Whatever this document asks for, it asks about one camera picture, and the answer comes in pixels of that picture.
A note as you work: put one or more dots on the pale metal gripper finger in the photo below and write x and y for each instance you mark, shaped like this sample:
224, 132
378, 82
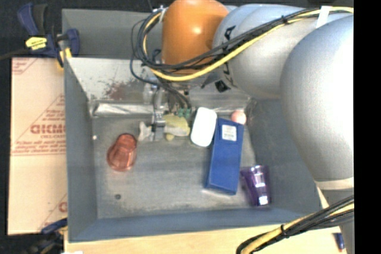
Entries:
146, 131
160, 131

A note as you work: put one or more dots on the pale yellow soft toy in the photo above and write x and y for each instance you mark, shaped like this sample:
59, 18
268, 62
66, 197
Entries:
178, 125

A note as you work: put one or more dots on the red clear plastic cup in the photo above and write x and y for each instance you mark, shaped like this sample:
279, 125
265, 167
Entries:
122, 152

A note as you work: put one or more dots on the white oval computer mouse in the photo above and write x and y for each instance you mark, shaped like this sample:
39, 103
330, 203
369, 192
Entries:
203, 131

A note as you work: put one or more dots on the grey metal bin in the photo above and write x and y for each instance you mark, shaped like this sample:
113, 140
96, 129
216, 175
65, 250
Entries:
166, 175

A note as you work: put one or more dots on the blue box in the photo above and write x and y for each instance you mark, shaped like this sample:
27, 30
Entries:
224, 157

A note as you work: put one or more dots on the pink ball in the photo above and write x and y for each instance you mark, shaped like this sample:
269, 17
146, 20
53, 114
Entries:
238, 117

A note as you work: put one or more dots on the brown cardboard board red print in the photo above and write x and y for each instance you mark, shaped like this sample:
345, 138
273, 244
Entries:
35, 181

